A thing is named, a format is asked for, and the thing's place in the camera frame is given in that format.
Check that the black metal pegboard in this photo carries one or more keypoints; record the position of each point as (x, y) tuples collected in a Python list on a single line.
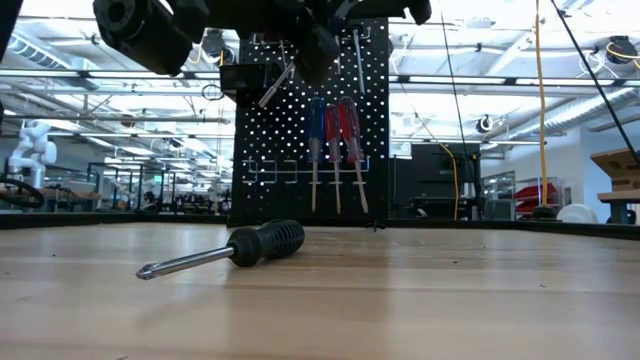
[(280, 200)]

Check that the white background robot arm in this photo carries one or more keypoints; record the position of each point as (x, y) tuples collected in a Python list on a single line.
[(32, 150)]

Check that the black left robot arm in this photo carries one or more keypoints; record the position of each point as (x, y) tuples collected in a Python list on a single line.
[(145, 35)]

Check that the black plastic pegboard bin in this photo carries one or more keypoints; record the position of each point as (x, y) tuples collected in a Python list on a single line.
[(245, 80)]

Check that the black cabinet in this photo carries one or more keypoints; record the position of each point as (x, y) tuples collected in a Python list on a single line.
[(435, 180)]

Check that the small black ceiling reel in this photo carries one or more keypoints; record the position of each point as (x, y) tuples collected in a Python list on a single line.
[(484, 124)]

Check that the red storage bins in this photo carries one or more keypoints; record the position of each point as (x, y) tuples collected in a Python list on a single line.
[(537, 192)]

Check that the white round object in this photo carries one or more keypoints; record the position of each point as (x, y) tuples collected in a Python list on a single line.
[(577, 214)]

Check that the cardboard box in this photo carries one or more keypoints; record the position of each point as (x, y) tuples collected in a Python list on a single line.
[(617, 167)]

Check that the wooden side table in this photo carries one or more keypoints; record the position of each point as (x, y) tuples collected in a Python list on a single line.
[(620, 196)]

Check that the short chrome hook rail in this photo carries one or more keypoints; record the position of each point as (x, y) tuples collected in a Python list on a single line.
[(280, 172)]

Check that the black table frame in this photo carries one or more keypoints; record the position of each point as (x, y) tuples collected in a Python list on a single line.
[(75, 219)]

